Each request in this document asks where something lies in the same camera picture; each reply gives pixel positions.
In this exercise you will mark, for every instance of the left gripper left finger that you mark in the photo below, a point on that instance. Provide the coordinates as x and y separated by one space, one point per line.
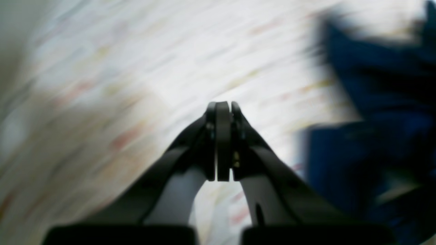
155 209

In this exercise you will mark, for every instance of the terrazzo pattern table cover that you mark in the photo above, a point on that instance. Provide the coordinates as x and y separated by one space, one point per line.
94 91

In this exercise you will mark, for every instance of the navy blue t-shirt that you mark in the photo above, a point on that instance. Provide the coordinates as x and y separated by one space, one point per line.
381 169

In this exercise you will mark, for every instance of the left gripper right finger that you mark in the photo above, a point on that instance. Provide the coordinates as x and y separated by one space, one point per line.
283 209

